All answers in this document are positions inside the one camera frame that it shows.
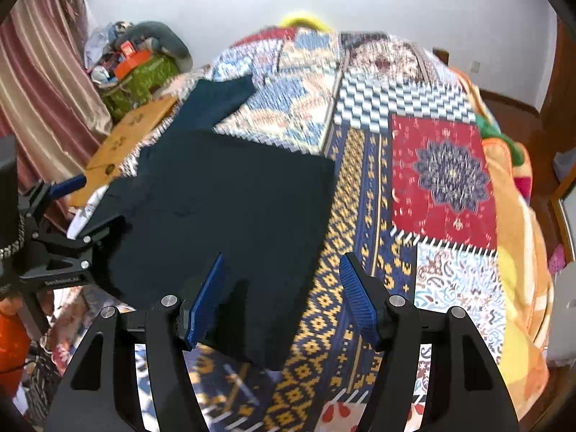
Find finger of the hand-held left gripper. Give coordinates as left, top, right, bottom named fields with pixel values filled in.
left=38, top=216, right=127, bottom=253
left=27, top=175, right=87, bottom=210

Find pile of clothes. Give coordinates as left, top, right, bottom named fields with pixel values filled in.
left=85, top=22, right=132, bottom=69

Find patchwork printed blanket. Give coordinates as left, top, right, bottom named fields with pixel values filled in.
left=67, top=27, right=511, bottom=432

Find orange fleece blanket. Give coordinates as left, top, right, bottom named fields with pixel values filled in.
left=450, top=67, right=555, bottom=420

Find black pants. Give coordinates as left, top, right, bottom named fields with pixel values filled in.
left=92, top=76, right=338, bottom=372

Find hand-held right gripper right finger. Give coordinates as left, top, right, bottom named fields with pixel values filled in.
left=338, top=254, right=518, bottom=432

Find striped orange cloth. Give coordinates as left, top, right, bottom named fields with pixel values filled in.
left=159, top=69, right=212, bottom=100

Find wooden lap desk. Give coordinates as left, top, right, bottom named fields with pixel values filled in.
left=69, top=96, right=179, bottom=208

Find floor clutter pile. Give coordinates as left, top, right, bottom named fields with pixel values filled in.
left=24, top=285, right=138, bottom=417

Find yellow curved headboard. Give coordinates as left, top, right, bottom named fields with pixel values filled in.
left=281, top=11, right=328, bottom=33

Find orange box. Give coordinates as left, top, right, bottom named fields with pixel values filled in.
left=114, top=50, right=152, bottom=78

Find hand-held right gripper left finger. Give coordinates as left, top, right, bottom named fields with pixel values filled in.
left=42, top=253, right=226, bottom=432

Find striped red curtain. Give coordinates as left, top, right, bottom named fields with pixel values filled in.
left=0, top=0, right=114, bottom=231

